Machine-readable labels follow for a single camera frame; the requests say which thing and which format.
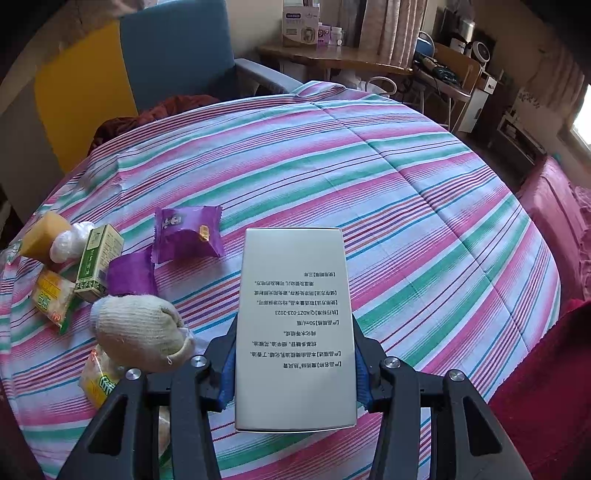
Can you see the white wrapped ball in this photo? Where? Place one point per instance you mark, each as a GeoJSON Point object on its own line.
{"type": "Point", "coordinates": [83, 230]}
{"type": "Point", "coordinates": [63, 249]}

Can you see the dark red blanket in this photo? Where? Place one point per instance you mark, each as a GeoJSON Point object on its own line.
{"type": "Point", "coordinates": [545, 392]}

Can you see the striped bed sheet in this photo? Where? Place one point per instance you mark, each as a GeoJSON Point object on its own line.
{"type": "Point", "coordinates": [369, 207]}

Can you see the white round fan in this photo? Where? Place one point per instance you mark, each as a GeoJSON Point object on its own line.
{"type": "Point", "coordinates": [482, 53]}

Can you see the white bottle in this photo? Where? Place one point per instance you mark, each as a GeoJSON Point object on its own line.
{"type": "Point", "coordinates": [337, 36]}

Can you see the white cabinet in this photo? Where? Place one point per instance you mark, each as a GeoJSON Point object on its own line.
{"type": "Point", "coordinates": [478, 106]}

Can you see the flat purple snack packet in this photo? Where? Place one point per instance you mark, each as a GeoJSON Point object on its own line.
{"type": "Point", "coordinates": [131, 277]}

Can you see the pink sofa cover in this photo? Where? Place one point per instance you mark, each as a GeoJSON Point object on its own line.
{"type": "Point", "coordinates": [554, 212]}

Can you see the small purple box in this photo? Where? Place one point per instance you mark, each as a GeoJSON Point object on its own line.
{"type": "Point", "coordinates": [324, 37]}

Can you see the rolled beige sock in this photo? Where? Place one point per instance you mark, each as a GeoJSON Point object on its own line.
{"type": "Point", "coordinates": [138, 327]}

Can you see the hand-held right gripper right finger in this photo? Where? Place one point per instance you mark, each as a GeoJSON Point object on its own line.
{"type": "Point", "coordinates": [362, 381]}

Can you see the white printed carton box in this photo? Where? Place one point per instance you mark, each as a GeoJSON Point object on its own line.
{"type": "Point", "coordinates": [295, 332]}

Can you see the blue chair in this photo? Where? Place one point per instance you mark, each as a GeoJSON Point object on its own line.
{"type": "Point", "coordinates": [184, 50]}

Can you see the wooden table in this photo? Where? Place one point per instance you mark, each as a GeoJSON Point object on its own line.
{"type": "Point", "coordinates": [332, 57]}

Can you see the green and white small box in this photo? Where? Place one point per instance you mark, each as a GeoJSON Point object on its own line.
{"type": "Point", "coordinates": [97, 263]}

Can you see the beige curtain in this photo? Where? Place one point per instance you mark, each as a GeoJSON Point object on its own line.
{"type": "Point", "coordinates": [392, 27]}

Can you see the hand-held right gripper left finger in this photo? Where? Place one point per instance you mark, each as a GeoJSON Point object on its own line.
{"type": "Point", "coordinates": [227, 376]}

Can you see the dark red cloth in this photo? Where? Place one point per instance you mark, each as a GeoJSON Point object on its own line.
{"type": "Point", "coordinates": [152, 113]}

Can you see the yellow and green snack packet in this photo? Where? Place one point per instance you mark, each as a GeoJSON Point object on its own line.
{"type": "Point", "coordinates": [51, 295]}
{"type": "Point", "coordinates": [99, 378]}

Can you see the purple puffy snack packet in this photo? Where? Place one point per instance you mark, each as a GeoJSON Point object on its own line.
{"type": "Point", "coordinates": [184, 235]}

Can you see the grey chair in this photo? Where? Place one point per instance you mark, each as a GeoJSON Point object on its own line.
{"type": "Point", "coordinates": [23, 138]}

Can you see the yellow chair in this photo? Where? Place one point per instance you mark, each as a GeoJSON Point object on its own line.
{"type": "Point", "coordinates": [78, 92]}

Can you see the white and purple cardboard box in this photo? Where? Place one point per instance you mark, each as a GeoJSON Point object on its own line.
{"type": "Point", "coordinates": [300, 25]}

